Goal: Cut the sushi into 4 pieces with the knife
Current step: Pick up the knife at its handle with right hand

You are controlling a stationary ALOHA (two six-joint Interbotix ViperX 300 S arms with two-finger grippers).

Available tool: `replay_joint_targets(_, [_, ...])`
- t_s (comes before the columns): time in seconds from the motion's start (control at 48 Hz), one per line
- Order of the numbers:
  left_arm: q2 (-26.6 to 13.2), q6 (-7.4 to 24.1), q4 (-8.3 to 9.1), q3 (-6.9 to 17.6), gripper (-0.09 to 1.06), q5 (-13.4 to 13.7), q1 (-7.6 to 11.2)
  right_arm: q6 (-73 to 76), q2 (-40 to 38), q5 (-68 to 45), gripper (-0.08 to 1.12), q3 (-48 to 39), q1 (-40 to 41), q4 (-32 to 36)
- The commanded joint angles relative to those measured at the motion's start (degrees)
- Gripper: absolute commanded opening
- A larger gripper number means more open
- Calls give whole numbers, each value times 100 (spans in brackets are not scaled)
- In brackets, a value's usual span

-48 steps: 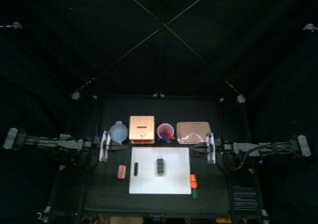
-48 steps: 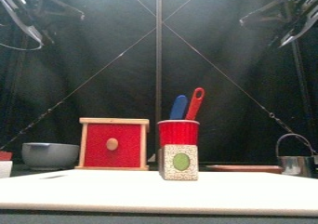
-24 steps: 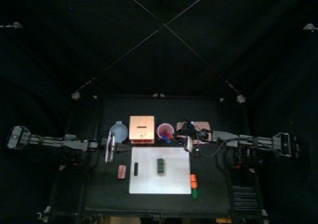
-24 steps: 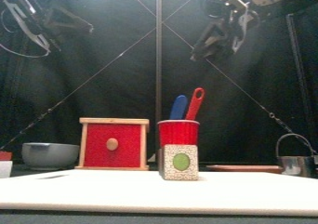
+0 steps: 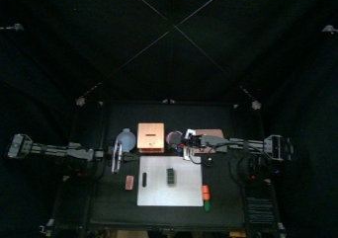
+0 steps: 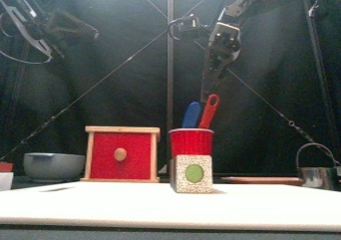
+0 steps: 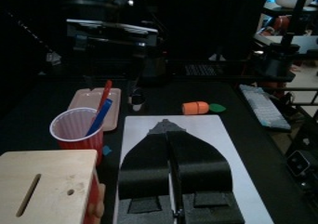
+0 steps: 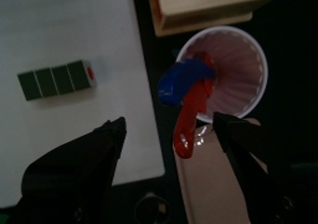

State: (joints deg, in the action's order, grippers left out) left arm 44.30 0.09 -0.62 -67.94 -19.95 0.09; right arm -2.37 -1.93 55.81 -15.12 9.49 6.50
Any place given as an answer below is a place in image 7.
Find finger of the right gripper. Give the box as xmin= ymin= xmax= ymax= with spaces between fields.
xmin=126 ymin=46 xmax=147 ymax=97
xmin=74 ymin=45 xmax=99 ymax=86

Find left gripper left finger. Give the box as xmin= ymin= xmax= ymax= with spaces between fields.
xmin=116 ymin=119 xmax=178 ymax=224

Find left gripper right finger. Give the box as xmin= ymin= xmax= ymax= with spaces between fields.
xmin=166 ymin=119 xmax=246 ymax=224

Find small metal bucket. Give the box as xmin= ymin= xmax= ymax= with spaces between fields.
xmin=128 ymin=92 xmax=148 ymax=112

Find pink flat tray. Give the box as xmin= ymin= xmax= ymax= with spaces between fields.
xmin=66 ymin=86 xmax=123 ymax=132

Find small teal piece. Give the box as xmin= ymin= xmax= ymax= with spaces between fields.
xmin=100 ymin=144 xmax=114 ymax=157

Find grey mesh grille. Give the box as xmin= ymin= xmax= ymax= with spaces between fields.
xmin=183 ymin=63 xmax=221 ymax=77

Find orange toy carrot piece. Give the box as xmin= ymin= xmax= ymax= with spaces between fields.
xmin=180 ymin=100 xmax=211 ymax=116

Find red plastic cup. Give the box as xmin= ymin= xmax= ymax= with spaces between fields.
xmin=47 ymin=106 xmax=106 ymax=167

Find green toy leaf piece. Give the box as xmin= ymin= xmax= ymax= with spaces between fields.
xmin=207 ymin=102 xmax=229 ymax=114

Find wooden box red front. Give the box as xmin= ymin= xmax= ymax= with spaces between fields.
xmin=0 ymin=149 xmax=107 ymax=224

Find black electronic device box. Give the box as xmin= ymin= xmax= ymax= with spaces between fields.
xmin=285 ymin=149 xmax=318 ymax=178

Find light grey keyboard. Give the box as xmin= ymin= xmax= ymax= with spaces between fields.
xmin=238 ymin=84 xmax=293 ymax=134

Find red handled toy knife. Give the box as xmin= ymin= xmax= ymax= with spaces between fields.
xmin=90 ymin=79 xmax=115 ymax=127

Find blue handled utensil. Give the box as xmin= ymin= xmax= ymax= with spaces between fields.
xmin=83 ymin=98 xmax=115 ymax=138

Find black stand post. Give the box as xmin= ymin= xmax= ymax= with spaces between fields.
xmin=253 ymin=0 xmax=310 ymax=84

